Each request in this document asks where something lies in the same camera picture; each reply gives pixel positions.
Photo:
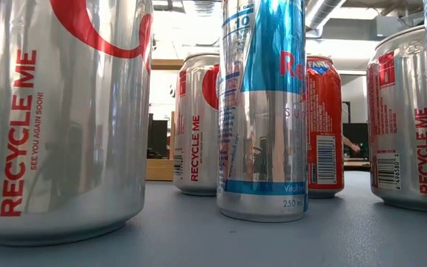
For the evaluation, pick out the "silver ceiling duct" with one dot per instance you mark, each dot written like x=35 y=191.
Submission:
x=322 y=13

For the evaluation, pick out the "person's forearm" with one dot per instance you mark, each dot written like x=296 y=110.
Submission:
x=347 y=141

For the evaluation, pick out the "person's hand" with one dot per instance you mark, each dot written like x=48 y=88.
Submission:
x=356 y=148

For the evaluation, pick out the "wooden desk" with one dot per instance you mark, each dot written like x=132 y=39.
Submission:
x=356 y=165

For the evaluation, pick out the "wooden slatted shelf rack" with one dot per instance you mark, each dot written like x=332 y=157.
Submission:
x=159 y=170

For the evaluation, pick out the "red Fanta can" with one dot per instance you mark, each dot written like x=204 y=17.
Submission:
x=324 y=111

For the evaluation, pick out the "grey ceiling unit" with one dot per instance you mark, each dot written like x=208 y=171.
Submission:
x=387 y=26

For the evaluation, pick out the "silver Diet Coke can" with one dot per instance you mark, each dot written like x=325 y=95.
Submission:
x=196 y=148
x=399 y=118
x=69 y=130

